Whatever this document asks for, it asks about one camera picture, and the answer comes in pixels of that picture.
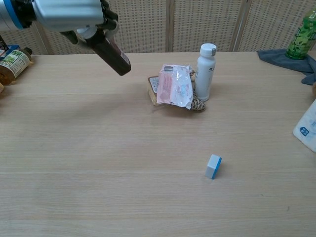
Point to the brown wrapped snack pack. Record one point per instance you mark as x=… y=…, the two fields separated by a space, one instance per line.
x=153 y=89

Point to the grey cloth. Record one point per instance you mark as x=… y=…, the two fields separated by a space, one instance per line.
x=291 y=61

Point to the white plastic bottle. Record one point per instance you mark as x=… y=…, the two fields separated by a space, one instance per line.
x=205 y=71

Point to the green drink bottle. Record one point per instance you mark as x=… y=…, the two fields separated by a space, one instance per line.
x=302 y=37

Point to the dark brown bottle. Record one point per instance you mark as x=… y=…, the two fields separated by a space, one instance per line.
x=111 y=55

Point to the blue box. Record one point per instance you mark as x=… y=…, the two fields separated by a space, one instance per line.
x=11 y=48

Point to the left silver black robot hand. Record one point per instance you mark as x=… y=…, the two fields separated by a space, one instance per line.
x=66 y=12

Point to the woven wooden folding screen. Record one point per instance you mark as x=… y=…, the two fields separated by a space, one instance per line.
x=172 y=24

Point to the brown tea bottle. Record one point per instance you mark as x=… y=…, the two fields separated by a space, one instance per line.
x=12 y=66

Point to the small blue white block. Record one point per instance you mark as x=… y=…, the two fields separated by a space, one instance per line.
x=212 y=168

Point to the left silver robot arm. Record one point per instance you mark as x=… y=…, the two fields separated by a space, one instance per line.
x=12 y=12

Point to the white tissue pack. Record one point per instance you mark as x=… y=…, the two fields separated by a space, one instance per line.
x=307 y=126

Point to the pink plastic packet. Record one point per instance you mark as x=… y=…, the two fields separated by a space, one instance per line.
x=174 y=86

